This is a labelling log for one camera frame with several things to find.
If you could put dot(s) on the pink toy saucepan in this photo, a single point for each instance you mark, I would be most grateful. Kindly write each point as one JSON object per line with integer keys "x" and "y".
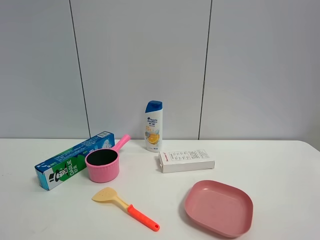
{"x": 103, "y": 165}

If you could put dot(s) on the white shampoo bottle blue cap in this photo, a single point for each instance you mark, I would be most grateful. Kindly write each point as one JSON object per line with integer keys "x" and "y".
{"x": 153, "y": 133}

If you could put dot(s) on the white cardboard box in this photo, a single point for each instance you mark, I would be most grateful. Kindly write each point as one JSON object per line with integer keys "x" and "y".
{"x": 187, "y": 160}

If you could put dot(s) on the pink square plate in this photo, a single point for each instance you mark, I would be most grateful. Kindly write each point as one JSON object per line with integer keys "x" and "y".
{"x": 220, "y": 208}

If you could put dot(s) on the Darlie toothpaste box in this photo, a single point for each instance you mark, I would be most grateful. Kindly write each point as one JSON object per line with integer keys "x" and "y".
{"x": 59, "y": 168}

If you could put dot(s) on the toy spatula orange handle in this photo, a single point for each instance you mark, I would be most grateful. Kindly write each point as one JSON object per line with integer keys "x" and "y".
{"x": 108, "y": 194}

